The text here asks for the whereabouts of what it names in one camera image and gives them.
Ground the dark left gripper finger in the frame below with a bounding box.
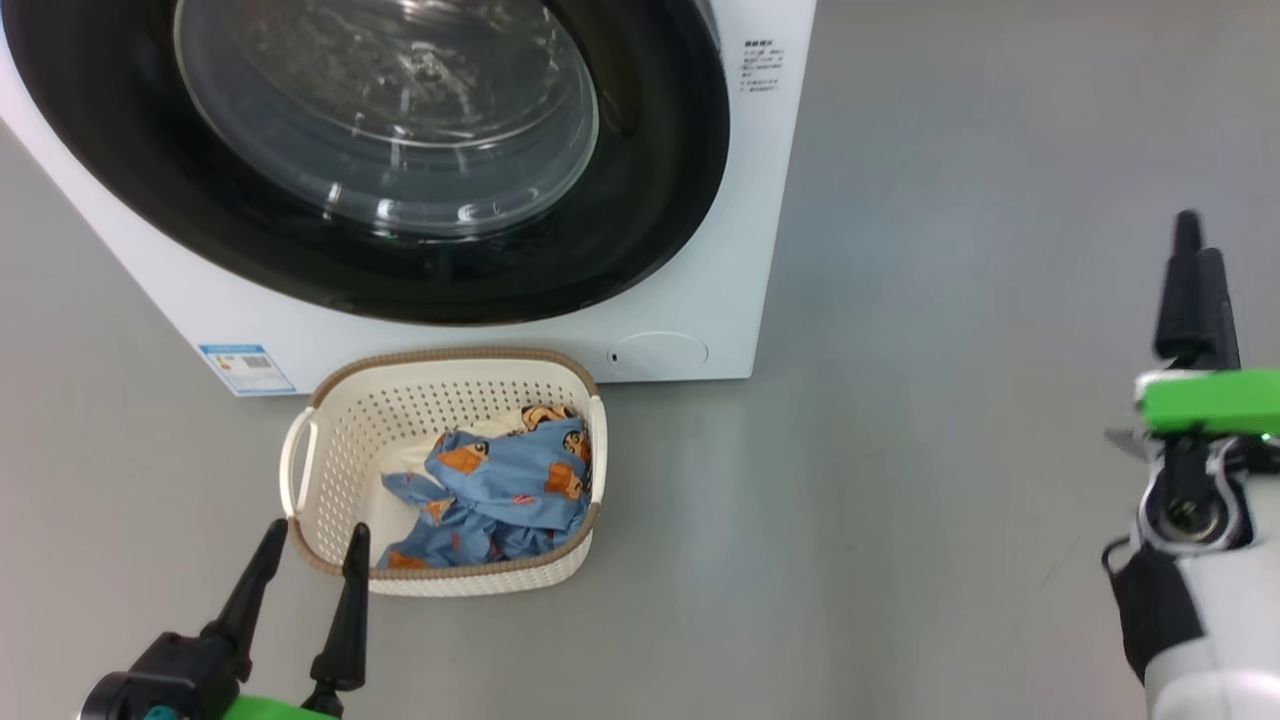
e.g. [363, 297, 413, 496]
[200, 518, 289, 683]
[310, 522, 371, 693]

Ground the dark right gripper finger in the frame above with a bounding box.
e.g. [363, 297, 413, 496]
[1195, 248, 1241, 371]
[1155, 210, 1203, 359]

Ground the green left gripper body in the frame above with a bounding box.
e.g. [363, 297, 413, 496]
[218, 688, 346, 720]

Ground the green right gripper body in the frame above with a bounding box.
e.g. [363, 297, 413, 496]
[1105, 368, 1280, 551]

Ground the blue bear print garment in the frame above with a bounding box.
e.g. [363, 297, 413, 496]
[377, 418, 593, 571]

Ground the cream and blue garment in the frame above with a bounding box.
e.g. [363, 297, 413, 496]
[383, 403, 593, 481]

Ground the cream perforated laundry basket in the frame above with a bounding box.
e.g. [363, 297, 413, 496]
[279, 347, 608, 598]

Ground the white front-load washing machine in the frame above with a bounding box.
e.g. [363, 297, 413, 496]
[0, 0, 817, 398]

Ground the blue energy label sticker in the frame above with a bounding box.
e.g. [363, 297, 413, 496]
[198, 344, 297, 396]

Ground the round white drain filter cover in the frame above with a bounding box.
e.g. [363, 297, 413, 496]
[607, 331, 710, 381]

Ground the small printed text label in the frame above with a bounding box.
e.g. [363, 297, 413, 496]
[740, 38, 787, 95]

